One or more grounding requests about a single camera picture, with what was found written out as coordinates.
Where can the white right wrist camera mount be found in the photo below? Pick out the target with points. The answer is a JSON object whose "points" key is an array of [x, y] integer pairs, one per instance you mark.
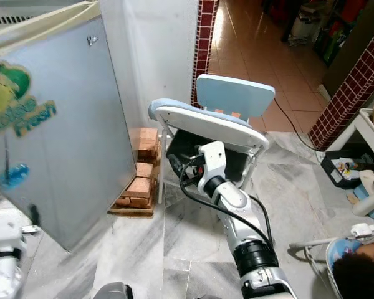
{"points": [[213, 159]]}

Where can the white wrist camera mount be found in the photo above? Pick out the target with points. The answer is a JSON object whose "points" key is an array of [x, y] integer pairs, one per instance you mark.
{"points": [[6, 229], [213, 159]]}

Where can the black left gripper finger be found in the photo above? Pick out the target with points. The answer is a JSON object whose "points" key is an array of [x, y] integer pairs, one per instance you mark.
{"points": [[34, 215]]}

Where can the red brick stack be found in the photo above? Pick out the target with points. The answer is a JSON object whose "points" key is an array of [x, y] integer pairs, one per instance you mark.
{"points": [[140, 187]]}

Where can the grey robot left leg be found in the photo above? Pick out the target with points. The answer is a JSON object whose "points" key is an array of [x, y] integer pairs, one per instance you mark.
{"points": [[112, 293]]}

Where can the light blue plastic chair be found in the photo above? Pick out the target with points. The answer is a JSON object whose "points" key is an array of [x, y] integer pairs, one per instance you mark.
{"points": [[237, 93]]}

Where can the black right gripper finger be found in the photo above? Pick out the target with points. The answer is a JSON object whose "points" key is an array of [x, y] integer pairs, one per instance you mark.
{"points": [[177, 166]]}

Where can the child in pink clothes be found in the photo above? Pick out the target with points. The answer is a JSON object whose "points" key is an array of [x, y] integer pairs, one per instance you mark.
{"points": [[358, 277]]}

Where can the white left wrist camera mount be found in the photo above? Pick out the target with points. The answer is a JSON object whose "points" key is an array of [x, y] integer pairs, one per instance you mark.
{"points": [[6, 229]]}

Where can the white folding chair black seat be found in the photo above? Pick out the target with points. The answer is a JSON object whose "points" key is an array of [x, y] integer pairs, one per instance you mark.
{"points": [[212, 121]]}

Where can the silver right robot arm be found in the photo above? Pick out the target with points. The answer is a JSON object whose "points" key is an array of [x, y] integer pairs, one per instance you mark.
{"points": [[237, 208]]}

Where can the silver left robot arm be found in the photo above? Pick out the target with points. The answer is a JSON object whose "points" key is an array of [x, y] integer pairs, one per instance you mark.
{"points": [[3, 277]]}

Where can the white side table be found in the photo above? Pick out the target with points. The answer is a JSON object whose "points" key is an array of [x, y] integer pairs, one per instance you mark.
{"points": [[364, 121]]}

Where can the grey fridge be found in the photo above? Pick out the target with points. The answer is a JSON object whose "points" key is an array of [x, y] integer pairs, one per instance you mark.
{"points": [[81, 124]]}

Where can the black storage box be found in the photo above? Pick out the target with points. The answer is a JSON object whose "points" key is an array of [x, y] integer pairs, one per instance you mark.
{"points": [[333, 171]]}

